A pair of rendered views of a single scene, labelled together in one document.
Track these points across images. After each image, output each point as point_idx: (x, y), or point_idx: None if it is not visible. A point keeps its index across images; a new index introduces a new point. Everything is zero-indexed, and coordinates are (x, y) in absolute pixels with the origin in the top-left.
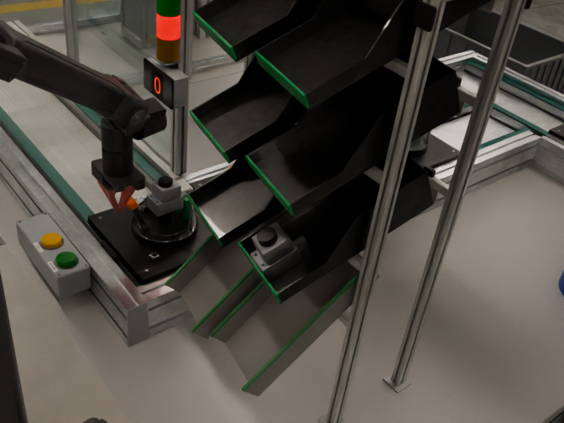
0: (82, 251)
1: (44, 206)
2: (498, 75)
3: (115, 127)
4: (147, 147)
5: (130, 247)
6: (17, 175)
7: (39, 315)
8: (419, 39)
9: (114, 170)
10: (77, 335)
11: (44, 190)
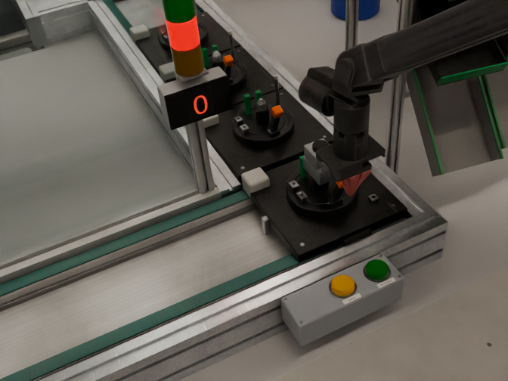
0: (357, 259)
1: (268, 301)
2: None
3: (368, 97)
4: (147, 214)
5: (354, 218)
6: (188, 341)
7: (402, 332)
8: None
9: (367, 144)
10: (429, 296)
11: (233, 304)
